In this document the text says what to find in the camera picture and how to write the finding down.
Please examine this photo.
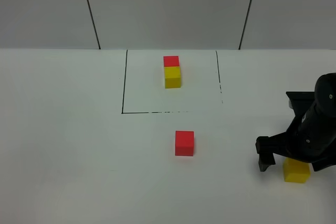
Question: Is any yellow template block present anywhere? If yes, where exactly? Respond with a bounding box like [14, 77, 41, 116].
[164, 66, 182, 89]

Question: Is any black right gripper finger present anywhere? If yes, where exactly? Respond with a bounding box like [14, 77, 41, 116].
[256, 136, 275, 172]

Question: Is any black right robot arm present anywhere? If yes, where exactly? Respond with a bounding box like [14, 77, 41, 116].
[256, 73, 335, 172]

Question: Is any red template block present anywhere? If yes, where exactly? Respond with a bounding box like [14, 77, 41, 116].
[163, 56, 180, 67]

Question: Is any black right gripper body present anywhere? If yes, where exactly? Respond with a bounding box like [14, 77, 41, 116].
[267, 91, 336, 173]

